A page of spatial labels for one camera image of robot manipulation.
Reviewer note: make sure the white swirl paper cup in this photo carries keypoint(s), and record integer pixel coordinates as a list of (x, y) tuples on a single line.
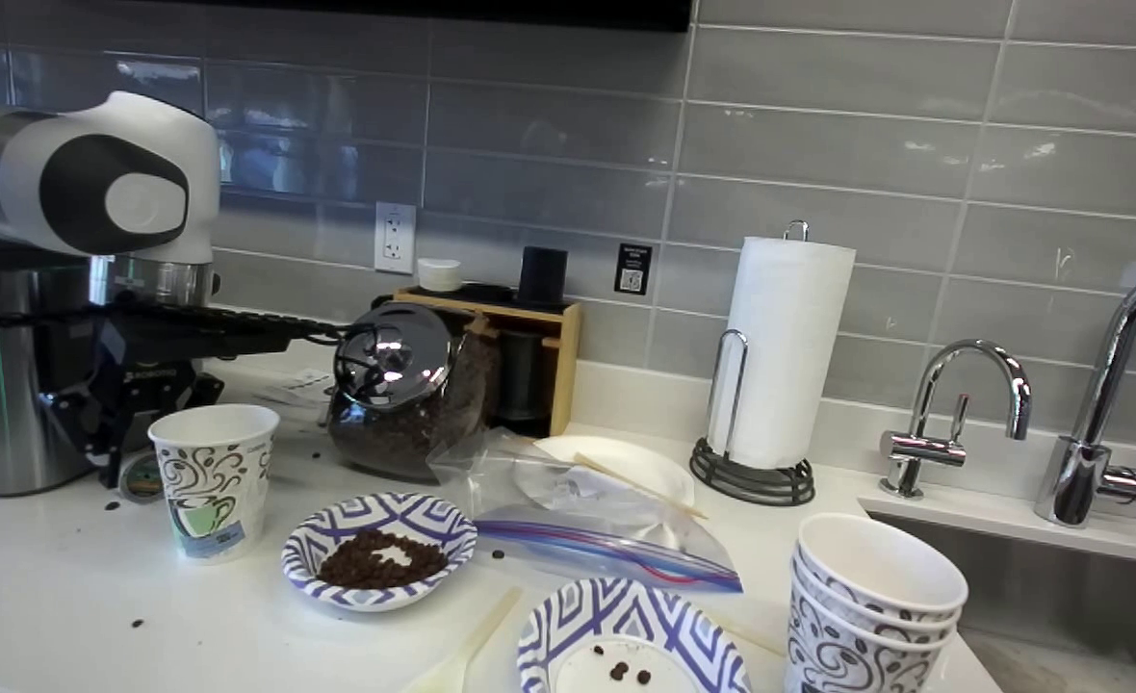
[(850, 659), (877, 558), (815, 607)]

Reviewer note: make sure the white paper towel roll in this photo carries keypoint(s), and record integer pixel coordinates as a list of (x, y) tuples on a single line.
[(782, 349)]

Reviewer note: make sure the clear zip plastic bag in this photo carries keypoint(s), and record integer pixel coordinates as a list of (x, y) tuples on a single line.
[(589, 526)]

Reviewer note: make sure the small chrome faucet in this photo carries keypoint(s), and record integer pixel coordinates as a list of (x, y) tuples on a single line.
[(932, 444)]

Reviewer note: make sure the white paper plate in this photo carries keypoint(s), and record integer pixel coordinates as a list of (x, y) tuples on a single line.
[(630, 462)]

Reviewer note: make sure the blue patterned paper bowl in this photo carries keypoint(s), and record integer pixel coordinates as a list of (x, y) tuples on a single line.
[(336, 513), (644, 617)]

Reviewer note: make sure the white power outlet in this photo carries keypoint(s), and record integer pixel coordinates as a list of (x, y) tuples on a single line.
[(393, 235)]

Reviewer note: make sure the large chrome faucet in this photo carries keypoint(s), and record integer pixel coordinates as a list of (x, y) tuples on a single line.
[(1078, 476)]

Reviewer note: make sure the steel sink basin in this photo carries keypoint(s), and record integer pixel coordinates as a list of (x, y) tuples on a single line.
[(1051, 580)]

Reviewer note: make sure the pile of coffee grounds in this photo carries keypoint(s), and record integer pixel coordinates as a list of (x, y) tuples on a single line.
[(377, 558)]

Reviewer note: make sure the black wall socket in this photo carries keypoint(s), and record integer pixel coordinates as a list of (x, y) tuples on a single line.
[(633, 272)]

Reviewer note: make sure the black cylinder container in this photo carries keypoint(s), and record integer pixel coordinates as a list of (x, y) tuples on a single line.
[(540, 273)]

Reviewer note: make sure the small white object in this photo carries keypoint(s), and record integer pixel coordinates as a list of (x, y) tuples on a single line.
[(436, 273)]

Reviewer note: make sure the chrome jar lid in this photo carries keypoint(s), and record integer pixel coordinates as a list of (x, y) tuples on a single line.
[(393, 368)]

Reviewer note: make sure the dark wall cabinet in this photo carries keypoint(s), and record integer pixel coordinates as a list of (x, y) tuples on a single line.
[(463, 10)]

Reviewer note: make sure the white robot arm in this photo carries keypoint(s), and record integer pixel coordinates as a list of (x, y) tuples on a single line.
[(68, 177)]

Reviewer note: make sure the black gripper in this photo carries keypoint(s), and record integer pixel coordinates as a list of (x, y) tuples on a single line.
[(128, 359)]

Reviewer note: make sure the paper cup with mug print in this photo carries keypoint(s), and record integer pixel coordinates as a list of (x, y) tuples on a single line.
[(212, 481)]

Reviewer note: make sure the wooden box holder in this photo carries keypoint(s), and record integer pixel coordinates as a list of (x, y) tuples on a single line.
[(566, 359)]

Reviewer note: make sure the small white coffee pod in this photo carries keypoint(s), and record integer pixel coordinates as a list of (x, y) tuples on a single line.
[(144, 478)]

